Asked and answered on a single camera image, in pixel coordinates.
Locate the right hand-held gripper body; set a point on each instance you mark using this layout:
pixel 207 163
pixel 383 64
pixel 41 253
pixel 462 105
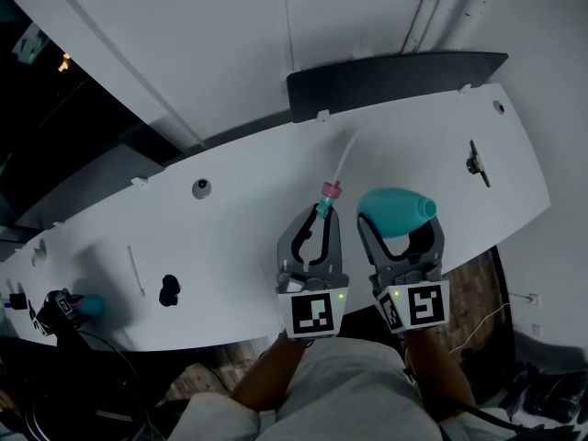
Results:
pixel 420 308

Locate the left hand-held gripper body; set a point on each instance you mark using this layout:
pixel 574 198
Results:
pixel 312 313

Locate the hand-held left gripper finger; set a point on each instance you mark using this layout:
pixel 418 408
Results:
pixel 335 251
pixel 287 246

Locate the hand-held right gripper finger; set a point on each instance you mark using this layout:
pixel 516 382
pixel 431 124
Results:
pixel 436 253
pixel 373 251

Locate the teal plastic squeeze bottle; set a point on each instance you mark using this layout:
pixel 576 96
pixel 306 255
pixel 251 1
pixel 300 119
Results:
pixel 390 211

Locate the pink bottle cap with strap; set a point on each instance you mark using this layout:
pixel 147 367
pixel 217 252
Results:
pixel 330 193

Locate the person's right forearm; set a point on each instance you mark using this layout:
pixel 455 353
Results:
pixel 441 375

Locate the person's left forearm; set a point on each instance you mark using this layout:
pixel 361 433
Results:
pixel 268 375

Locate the person's grey shirt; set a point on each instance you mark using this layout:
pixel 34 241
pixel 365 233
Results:
pixel 349 393

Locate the small black object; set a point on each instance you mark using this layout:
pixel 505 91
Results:
pixel 169 290

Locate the white divider clip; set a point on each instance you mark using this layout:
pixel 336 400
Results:
pixel 464 89
pixel 140 181
pixel 323 116

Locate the black bag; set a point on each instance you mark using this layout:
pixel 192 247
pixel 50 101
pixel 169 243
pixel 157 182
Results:
pixel 546 393

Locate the thin white stick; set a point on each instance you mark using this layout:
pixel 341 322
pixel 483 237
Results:
pixel 135 269

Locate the dark desk divider panel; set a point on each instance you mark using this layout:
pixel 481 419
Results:
pixel 390 85

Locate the grey desk divider panel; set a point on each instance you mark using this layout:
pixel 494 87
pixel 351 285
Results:
pixel 92 182

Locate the small white object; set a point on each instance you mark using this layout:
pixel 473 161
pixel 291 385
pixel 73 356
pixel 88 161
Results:
pixel 39 255

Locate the small black box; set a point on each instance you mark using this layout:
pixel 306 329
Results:
pixel 17 300

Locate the black clamp bracket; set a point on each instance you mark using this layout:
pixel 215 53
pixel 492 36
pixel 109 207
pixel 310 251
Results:
pixel 478 163

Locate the white wall socket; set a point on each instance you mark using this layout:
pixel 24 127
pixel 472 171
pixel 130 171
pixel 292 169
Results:
pixel 534 299

